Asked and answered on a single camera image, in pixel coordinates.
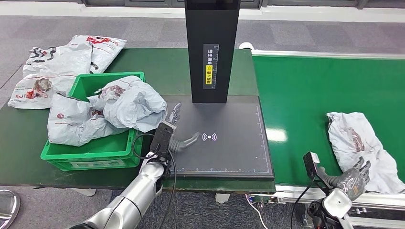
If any small green circuit board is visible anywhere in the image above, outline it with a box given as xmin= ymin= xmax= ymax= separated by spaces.
xmin=248 ymin=195 xmax=279 ymax=206

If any shiny silver robot shell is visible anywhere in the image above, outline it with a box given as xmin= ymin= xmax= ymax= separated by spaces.
xmin=0 ymin=189 xmax=21 ymax=229

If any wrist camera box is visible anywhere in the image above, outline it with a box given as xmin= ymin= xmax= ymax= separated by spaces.
xmin=302 ymin=151 xmax=331 ymax=195
xmin=149 ymin=121 xmax=177 ymax=159

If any green plastic crate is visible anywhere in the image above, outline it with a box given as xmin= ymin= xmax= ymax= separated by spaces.
xmin=40 ymin=72 xmax=149 ymax=171

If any white courier bag black print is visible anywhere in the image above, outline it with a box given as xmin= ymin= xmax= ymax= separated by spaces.
xmin=22 ymin=43 xmax=94 ymax=80

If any white courier bag red print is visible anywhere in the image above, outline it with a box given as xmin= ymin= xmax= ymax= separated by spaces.
xmin=69 ymin=34 xmax=127 ymax=75

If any thin white cable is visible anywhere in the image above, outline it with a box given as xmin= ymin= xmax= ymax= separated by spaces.
xmin=244 ymin=193 xmax=269 ymax=229

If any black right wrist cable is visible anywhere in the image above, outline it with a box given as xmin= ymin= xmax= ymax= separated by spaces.
xmin=290 ymin=180 xmax=317 ymax=229

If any black inbound scanner machine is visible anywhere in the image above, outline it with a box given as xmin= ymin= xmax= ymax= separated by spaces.
xmin=155 ymin=0 xmax=275 ymax=181

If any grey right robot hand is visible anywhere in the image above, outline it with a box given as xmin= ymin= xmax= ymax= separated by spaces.
xmin=318 ymin=157 xmax=372 ymax=201

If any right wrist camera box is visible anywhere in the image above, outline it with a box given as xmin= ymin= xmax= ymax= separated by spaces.
xmin=302 ymin=151 xmax=331 ymax=195

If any white table foot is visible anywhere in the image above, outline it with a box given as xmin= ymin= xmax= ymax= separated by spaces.
xmin=215 ymin=193 xmax=231 ymax=205
xmin=66 ymin=188 xmax=96 ymax=197

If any white courier bag brown picture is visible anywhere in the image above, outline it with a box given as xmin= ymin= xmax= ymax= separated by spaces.
xmin=8 ymin=75 xmax=76 ymax=110

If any dark framed glass partition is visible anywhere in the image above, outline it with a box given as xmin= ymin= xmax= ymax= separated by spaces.
xmin=82 ymin=0 xmax=405 ymax=10

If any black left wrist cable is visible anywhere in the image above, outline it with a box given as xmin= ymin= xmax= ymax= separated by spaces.
xmin=132 ymin=133 xmax=178 ymax=229

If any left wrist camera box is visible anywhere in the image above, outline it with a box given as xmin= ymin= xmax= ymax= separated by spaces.
xmin=149 ymin=121 xmax=177 ymax=159

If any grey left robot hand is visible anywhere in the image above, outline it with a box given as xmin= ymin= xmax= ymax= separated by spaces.
xmin=167 ymin=103 xmax=201 ymax=154

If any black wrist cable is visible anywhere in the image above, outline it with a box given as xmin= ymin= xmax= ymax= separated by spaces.
xmin=290 ymin=180 xmax=317 ymax=229
xmin=132 ymin=133 xmax=178 ymax=229

